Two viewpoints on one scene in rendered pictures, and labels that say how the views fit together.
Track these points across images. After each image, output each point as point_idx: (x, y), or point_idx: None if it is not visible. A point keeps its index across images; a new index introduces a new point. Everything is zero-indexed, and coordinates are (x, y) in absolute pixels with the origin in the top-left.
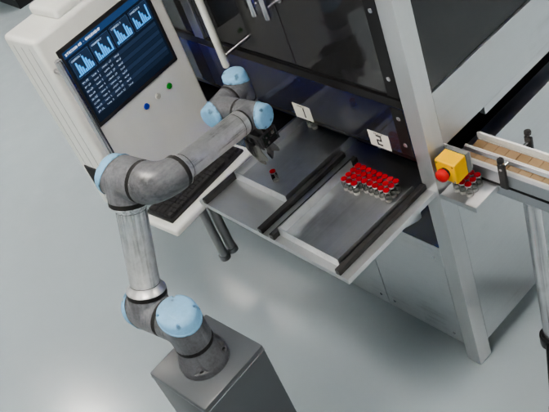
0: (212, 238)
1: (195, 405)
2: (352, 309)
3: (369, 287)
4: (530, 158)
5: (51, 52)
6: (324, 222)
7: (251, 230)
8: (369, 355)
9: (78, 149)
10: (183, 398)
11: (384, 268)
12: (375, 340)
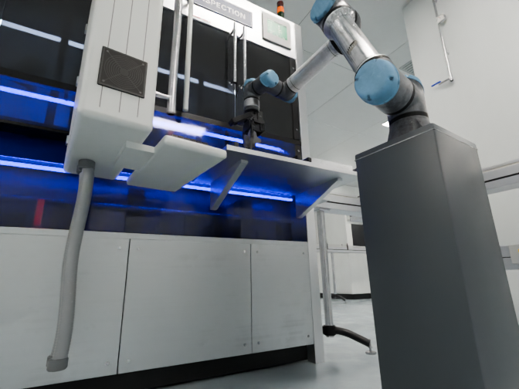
0: (69, 312)
1: (469, 144)
2: (218, 387)
3: (232, 346)
4: None
5: None
6: None
7: (289, 160)
8: (282, 387)
9: (118, 26)
10: (461, 141)
11: (258, 298)
12: (267, 384)
